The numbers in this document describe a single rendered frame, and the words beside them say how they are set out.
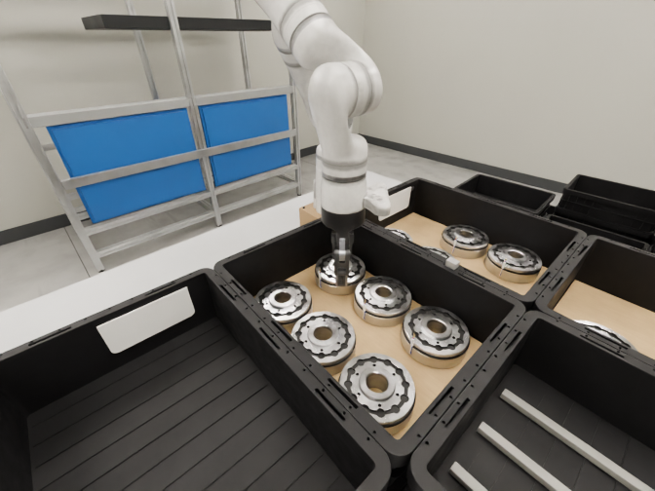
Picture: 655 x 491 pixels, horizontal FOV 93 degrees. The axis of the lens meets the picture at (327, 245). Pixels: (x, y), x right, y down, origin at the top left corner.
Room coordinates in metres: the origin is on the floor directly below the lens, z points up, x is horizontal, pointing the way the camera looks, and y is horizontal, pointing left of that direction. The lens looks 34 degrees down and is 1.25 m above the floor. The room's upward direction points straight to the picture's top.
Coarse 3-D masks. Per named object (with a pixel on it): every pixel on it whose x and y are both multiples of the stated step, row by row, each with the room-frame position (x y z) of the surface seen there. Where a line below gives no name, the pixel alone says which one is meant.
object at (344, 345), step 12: (324, 312) 0.37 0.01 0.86; (300, 324) 0.35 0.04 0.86; (336, 324) 0.35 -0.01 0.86; (348, 324) 0.35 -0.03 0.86; (300, 336) 0.32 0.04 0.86; (348, 336) 0.33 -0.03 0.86; (312, 348) 0.30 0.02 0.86; (324, 348) 0.30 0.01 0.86; (336, 348) 0.30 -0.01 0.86; (348, 348) 0.30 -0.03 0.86; (324, 360) 0.28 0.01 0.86; (336, 360) 0.28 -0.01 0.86
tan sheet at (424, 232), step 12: (408, 216) 0.77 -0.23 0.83; (420, 216) 0.77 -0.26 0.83; (396, 228) 0.70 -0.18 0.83; (408, 228) 0.70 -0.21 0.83; (420, 228) 0.70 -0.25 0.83; (432, 228) 0.70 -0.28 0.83; (420, 240) 0.65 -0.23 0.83; (432, 240) 0.65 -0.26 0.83; (468, 264) 0.55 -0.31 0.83; (480, 264) 0.55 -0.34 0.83; (492, 276) 0.51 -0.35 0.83; (540, 276) 0.51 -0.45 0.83; (516, 288) 0.47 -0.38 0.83; (528, 288) 0.47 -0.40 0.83
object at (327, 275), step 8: (328, 256) 0.54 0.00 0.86; (352, 256) 0.53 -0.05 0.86; (320, 264) 0.51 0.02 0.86; (352, 264) 0.51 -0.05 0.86; (360, 264) 0.51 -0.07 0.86; (328, 272) 0.48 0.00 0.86; (352, 272) 0.48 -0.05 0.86; (360, 272) 0.48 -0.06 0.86; (328, 280) 0.46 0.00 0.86; (352, 280) 0.46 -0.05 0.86
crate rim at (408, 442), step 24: (384, 240) 0.50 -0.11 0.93; (216, 264) 0.42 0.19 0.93; (432, 264) 0.42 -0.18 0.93; (240, 288) 0.36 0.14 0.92; (480, 288) 0.36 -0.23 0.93; (264, 312) 0.31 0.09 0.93; (288, 336) 0.27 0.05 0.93; (504, 336) 0.26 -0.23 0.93; (312, 360) 0.23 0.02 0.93; (480, 360) 0.23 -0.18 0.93; (336, 384) 0.20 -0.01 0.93; (456, 384) 0.20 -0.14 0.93; (360, 408) 0.17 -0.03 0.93; (432, 408) 0.17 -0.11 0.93; (384, 432) 0.15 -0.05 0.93; (408, 432) 0.15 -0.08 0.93; (408, 456) 0.13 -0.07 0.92
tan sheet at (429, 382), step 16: (304, 272) 0.52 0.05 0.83; (320, 288) 0.47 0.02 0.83; (320, 304) 0.43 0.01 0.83; (336, 304) 0.42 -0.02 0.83; (352, 304) 0.42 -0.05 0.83; (416, 304) 0.42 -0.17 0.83; (352, 320) 0.39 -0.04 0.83; (368, 336) 0.35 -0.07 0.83; (384, 336) 0.35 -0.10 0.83; (400, 336) 0.35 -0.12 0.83; (368, 352) 0.32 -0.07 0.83; (384, 352) 0.32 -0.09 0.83; (400, 352) 0.32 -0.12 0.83; (416, 368) 0.29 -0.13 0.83; (432, 368) 0.29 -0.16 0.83; (448, 368) 0.29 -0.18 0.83; (416, 384) 0.26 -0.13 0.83; (432, 384) 0.26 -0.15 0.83; (416, 400) 0.24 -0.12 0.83; (432, 400) 0.24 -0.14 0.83; (416, 416) 0.22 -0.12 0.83; (400, 432) 0.20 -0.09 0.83
